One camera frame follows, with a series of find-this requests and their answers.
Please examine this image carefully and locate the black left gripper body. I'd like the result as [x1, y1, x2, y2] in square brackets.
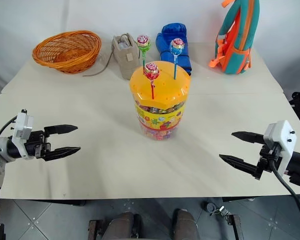
[24, 129, 52, 160]

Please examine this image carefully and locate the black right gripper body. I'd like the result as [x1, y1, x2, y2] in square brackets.
[254, 144, 281, 181]

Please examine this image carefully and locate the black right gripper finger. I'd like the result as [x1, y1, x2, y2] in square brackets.
[231, 131, 266, 146]
[218, 154, 260, 179]

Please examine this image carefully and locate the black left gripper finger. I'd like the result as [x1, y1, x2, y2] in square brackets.
[43, 146, 82, 162]
[43, 124, 79, 137]

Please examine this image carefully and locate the yellow lid lollipop jar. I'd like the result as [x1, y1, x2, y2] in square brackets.
[129, 60, 192, 142]

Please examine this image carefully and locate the red stick lollipop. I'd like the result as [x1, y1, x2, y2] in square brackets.
[143, 62, 161, 100]

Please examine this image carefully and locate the blue stick lollipop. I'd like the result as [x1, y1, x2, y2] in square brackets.
[169, 37, 185, 80]

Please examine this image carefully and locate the green stick lollipop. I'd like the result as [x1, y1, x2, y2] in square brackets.
[136, 34, 151, 69]

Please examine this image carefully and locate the black caster wheel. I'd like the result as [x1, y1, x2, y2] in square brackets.
[205, 201, 227, 216]

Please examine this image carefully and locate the orange wicker basket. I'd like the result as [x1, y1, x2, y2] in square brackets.
[31, 30, 103, 74]

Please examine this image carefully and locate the beige fabric pouch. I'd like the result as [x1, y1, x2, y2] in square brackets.
[82, 32, 142, 81]

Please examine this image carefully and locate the teal orange backpack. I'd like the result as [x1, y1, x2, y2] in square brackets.
[208, 0, 261, 75]

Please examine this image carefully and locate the blue boxing glove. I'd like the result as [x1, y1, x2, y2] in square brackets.
[155, 23, 192, 77]

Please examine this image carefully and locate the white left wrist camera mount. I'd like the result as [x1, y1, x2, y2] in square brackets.
[10, 108, 35, 160]

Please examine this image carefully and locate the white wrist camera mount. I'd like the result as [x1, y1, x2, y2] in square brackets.
[10, 108, 35, 160]
[263, 119, 298, 176]

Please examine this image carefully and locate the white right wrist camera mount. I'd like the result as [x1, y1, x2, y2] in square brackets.
[263, 119, 298, 176]

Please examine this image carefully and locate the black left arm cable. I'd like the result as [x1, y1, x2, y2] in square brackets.
[0, 115, 19, 138]

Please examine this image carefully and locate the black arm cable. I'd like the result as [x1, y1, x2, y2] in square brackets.
[269, 159, 300, 240]
[0, 115, 19, 138]

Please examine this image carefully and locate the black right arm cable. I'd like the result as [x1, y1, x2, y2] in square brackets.
[269, 159, 300, 240]

